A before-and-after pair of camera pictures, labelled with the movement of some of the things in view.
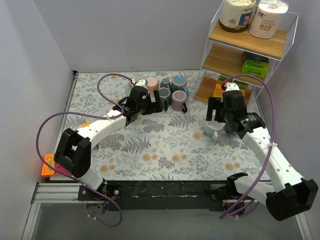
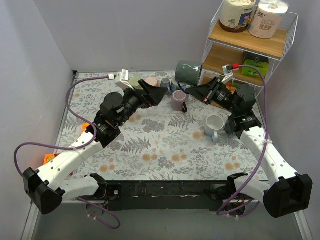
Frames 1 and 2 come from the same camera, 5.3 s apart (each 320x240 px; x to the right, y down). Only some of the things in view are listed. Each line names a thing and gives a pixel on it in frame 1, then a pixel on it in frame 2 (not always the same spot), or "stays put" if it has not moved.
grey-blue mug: [231, 128] stays put
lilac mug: [179, 97] stays put
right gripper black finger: [212, 104] -> [204, 92]
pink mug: [152, 83] stays put
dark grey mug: [165, 96] -> [187, 72]
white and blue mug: [212, 128] stays put
